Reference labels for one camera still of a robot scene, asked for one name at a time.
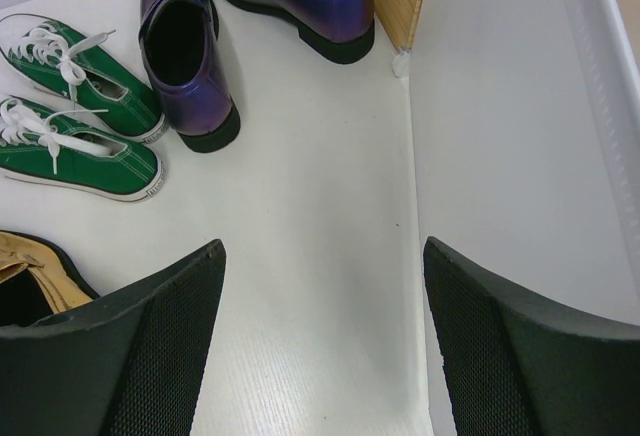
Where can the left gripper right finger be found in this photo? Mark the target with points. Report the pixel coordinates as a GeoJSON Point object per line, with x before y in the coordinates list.
{"type": "Point", "coordinates": [518, 363]}

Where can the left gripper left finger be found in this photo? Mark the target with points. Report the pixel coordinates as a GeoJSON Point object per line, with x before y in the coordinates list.
{"type": "Point", "coordinates": [128, 363]}

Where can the white cabinet door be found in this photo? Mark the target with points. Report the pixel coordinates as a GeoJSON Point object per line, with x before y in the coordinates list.
{"type": "Point", "coordinates": [525, 119]}

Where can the green sneaker lower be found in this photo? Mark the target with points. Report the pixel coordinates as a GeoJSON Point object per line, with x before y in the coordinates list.
{"type": "Point", "coordinates": [42, 146]}

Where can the green sneaker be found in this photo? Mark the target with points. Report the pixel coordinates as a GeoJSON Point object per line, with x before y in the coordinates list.
{"type": "Point", "coordinates": [42, 146]}
{"type": "Point", "coordinates": [60, 60]}

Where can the green sneaker upper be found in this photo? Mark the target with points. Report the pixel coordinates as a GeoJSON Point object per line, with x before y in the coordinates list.
{"type": "Point", "coordinates": [60, 60]}

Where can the purple loafer left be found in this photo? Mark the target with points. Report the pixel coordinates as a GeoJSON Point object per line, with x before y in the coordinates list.
{"type": "Point", "coordinates": [178, 40]}

